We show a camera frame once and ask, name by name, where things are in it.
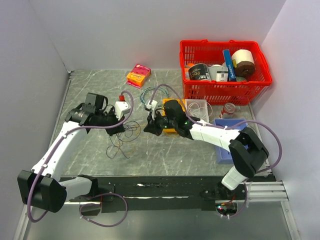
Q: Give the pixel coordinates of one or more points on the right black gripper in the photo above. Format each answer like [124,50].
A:
[152,126]

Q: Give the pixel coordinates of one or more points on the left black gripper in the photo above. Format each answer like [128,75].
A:
[114,130]

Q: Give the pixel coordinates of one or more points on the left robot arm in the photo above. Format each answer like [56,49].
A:
[88,115]

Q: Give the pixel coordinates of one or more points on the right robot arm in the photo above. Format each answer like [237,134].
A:
[246,149]

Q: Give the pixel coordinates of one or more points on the yellow plastic bin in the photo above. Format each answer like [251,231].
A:
[170,131]

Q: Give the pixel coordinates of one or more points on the white plastic bin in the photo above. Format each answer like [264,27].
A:
[197,108]

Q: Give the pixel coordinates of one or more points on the pink orange small box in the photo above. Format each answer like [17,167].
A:
[138,76]

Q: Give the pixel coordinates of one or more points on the black labelled can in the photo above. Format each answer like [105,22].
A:
[199,72]

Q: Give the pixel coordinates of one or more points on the blue plastic tray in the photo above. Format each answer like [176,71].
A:
[223,156]

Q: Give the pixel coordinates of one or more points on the red soda can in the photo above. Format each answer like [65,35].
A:
[227,111]

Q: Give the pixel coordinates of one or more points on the white labelled container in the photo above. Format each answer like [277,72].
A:
[218,73]

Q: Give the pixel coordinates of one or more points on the red plastic shopping basket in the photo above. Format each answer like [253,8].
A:
[251,78]

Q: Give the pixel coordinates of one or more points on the blue tall box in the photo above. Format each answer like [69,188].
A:
[229,65]

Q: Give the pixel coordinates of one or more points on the white paper roll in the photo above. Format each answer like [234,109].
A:
[242,55]

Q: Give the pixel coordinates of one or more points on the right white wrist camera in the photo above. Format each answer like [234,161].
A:
[151,107]

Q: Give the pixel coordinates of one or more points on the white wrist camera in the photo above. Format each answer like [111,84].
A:
[151,107]
[121,108]

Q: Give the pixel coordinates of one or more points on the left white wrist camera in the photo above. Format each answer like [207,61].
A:
[121,108]

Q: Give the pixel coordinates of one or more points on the aluminium rail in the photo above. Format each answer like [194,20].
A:
[267,191]

